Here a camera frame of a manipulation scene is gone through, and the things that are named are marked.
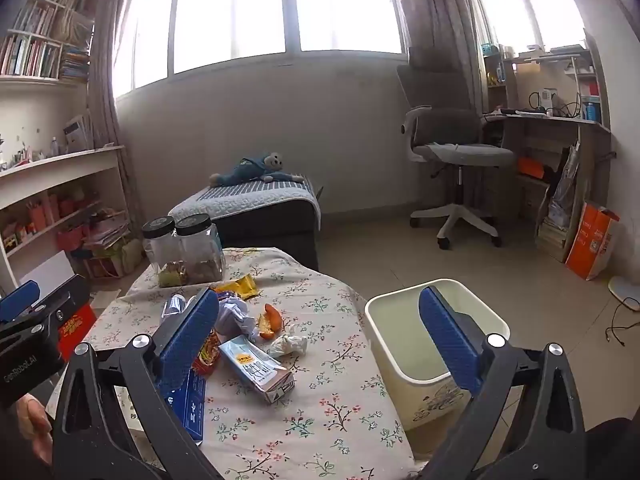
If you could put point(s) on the stack of papers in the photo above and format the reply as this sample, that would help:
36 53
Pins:
107 235

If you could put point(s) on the silver foil bag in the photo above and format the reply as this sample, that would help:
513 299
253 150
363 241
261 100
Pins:
565 190

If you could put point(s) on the dark ottoman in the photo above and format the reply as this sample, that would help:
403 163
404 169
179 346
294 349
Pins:
270 225

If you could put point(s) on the red and white box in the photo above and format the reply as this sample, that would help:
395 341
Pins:
75 330

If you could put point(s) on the cream waste bin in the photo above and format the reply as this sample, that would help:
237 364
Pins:
400 360

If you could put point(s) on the blue plush monkey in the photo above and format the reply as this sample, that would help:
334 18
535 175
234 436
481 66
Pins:
250 170

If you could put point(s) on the white striped box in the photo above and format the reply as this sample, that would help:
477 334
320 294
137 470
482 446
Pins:
77 132

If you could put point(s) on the wooden desk with shelves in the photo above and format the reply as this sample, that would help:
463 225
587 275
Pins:
545 130

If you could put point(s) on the floral tablecloth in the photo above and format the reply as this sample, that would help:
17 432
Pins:
325 410

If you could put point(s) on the grey office chair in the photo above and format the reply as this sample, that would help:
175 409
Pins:
450 152

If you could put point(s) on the person's left hand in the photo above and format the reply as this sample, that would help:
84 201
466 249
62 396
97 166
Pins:
32 422

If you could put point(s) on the large window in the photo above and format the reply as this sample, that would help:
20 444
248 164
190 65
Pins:
250 10

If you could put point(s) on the narrow window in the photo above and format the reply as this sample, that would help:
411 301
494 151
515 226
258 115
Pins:
520 5

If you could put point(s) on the orange peel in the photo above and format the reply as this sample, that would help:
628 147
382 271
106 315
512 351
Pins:
271 321

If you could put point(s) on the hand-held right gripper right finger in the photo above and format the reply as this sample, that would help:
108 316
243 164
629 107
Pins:
450 340

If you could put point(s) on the grey quilted cover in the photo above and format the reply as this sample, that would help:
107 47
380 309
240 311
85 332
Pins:
250 197

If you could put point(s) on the white round fan base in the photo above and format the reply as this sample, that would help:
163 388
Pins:
625 292

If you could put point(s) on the white low bookshelf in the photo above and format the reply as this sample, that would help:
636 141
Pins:
60 165

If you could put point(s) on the crushed clear plastic bottle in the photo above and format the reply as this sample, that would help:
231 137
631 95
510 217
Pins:
176 307

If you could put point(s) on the white paper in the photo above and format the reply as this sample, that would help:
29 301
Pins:
235 317

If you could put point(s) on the dark blue biscuit box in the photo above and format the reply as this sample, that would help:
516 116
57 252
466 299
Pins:
192 410

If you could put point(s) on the clear jar black lid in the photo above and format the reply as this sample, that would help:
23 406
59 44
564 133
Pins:
200 245
162 250

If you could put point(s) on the orange paper bag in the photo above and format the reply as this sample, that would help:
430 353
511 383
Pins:
592 240

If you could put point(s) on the crumpled white tissue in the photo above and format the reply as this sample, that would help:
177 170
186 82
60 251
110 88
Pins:
289 345

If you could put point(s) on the grey curtain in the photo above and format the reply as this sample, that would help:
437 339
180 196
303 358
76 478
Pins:
107 110
435 20

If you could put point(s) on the orange folder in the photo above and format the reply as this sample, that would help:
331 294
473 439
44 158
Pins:
531 167

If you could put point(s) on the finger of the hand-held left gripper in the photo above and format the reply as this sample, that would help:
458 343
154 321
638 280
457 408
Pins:
65 300
20 300

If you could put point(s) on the row of books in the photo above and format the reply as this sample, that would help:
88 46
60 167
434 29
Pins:
30 55

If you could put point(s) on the white wall bookshelf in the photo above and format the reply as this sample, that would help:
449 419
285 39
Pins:
35 80

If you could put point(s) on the yellow snack packet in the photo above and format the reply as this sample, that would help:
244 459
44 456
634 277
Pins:
240 287

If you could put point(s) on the light blue milk carton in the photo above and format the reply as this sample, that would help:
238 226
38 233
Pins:
255 367

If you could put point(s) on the red snack wrapper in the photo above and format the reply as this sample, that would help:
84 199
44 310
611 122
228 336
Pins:
210 355

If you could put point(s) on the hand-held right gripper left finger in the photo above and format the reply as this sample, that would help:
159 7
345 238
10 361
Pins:
192 335

